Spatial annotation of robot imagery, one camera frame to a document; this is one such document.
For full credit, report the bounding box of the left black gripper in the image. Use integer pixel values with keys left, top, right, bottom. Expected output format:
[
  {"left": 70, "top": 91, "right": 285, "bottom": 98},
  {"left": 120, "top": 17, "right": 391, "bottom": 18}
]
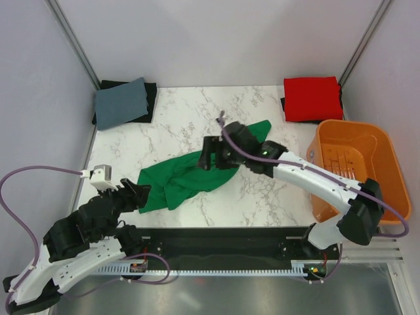
[{"left": 96, "top": 177, "right": 152, "bottom": 241}]

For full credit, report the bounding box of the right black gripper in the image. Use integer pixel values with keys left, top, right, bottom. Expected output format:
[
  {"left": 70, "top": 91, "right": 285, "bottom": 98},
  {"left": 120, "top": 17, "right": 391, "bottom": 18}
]
[{"left": 197, "top": 135, "right": 246, "bottom": 170}]

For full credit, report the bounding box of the green polo shirt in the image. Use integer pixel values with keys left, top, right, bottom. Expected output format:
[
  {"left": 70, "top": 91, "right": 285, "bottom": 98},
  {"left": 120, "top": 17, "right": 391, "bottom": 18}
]
[{"left": 136, "top": 119, "right": 273, "bottom": 215}]

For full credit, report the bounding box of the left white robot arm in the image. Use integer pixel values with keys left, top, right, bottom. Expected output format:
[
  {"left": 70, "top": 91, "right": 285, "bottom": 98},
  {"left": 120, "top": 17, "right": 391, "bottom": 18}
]
[{"left": 3, "top": 178, "right": 151, "bottom": 314}]

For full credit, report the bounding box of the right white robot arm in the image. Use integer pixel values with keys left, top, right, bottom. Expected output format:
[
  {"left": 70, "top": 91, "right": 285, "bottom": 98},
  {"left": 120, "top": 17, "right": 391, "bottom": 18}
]
[{"left": 198, "top": 121, "right": 385, "bottom": 259}]

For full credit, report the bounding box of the folded black shirt right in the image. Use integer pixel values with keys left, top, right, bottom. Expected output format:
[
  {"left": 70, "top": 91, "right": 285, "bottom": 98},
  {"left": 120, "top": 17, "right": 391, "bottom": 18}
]
[{"left": 280, "top": 83, "right": 344, "bottom": 124}]

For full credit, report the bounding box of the folded black shirt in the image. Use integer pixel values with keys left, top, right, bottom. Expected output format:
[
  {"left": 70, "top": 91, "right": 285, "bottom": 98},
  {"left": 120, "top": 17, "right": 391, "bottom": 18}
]
[
  {"left": 91, "top": 79, "right": 158, "bottom": 125},
  {"left": 280, "top": 83, "right": 344, "bottom": 124}
]

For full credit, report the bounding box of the folded grey-blue shirt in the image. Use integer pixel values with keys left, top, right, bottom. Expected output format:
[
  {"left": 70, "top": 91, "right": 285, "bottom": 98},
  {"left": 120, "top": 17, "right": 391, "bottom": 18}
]
[{"left": 94, "top": 77, "right": 149, "bottom": 131}]

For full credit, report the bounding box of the folded black shirt left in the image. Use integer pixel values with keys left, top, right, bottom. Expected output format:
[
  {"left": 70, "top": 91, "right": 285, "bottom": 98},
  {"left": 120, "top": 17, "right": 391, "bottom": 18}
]
[{"left": 91, "top": 79, "right": 158, "bottom": 125}]

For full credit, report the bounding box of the folded red shirt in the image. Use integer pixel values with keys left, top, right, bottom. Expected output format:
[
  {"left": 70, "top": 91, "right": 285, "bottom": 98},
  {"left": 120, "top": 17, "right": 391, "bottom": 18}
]
[{"left": 282, "top": 76, "right": 343, "bottom": 123}]

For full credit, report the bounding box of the orange plastic basket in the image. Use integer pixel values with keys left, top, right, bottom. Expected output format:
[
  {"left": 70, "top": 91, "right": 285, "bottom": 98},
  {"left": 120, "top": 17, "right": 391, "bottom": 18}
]
[{"left": 306, "top": 119, "right": 412, "bottom": 220}]

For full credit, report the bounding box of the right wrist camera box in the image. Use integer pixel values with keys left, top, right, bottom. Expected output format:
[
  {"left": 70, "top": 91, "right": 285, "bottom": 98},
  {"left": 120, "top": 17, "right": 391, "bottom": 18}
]
[{"left": 224, "top": 121, "right": 252, "bottom": 143}]

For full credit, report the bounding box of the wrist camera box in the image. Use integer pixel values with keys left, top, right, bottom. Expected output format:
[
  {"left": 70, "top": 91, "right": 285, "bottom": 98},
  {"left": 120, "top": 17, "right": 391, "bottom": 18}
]
[
  {"left": 89, "top": 165, "right": 114, "bottom": 192},
  {"left": 224, "top": 121, "right": 252, "bottom": 143}
]

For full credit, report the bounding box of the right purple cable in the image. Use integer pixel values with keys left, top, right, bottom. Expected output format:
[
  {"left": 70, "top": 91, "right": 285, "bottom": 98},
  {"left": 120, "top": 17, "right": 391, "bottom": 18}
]
[{"left": 217, "top": 110, "right": 410, "bottom": 285}]

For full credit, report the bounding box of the purple cable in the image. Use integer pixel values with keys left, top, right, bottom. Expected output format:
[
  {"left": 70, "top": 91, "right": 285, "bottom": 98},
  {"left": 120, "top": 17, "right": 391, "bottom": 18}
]
[
  {"left": 217, "top": 110, "right": 410, "bottom": 285},
  {"left": 0, "top": 165, "right": 91, "bottom": 306}
]

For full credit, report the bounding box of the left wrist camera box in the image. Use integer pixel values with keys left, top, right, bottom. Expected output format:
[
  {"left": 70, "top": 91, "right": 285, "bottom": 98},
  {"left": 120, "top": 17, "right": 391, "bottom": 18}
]
[{"left": 89, "top": 165, "right": 114, "bottom": 192}]

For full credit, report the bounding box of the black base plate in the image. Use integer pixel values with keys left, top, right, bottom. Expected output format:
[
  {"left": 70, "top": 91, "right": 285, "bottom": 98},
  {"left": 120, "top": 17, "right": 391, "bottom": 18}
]
[{"left": 115, "top": 225, "right": 339, "bottom": 270}]

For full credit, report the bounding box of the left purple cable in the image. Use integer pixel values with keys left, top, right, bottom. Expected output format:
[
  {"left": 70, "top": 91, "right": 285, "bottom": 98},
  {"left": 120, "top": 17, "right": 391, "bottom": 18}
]
[{"left": 0, "top": 165, "right": 91, "bottom": 306}]

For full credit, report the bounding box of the white slotted cable duct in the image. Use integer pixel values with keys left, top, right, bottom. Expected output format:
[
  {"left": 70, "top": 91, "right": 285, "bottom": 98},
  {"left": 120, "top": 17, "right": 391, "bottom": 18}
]
[{"left": 91, "top": 262, "right": 325, "bottom": 277}]

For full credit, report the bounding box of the aluminium rail frame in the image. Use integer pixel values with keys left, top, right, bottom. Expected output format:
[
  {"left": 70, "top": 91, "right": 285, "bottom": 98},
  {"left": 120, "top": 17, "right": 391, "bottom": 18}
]
[{"left": 342, "top": 238, "right": 404, "bottom": 263}]

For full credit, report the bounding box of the left aluminium corner post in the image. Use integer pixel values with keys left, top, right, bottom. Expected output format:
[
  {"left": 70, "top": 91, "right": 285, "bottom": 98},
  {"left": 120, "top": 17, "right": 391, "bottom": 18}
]
[{"left": 45, "top": 0, "right": 100, "bottom": 90}]

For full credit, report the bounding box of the aluminium corner post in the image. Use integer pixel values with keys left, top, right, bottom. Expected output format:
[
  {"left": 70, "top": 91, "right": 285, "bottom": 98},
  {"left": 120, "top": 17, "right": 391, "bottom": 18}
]
[
  {"left": 339, "top": 0, "right": 394, "bottom": 87},
  {"left": 45, "top": 0, "right": 100, "bottom": 90}
]

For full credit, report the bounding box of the right aluminium corner post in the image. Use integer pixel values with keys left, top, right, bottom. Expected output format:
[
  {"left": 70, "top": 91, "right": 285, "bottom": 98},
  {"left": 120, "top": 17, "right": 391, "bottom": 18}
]
[{"left": 339, "top": 0, "right": 394, "bottom": 87}]

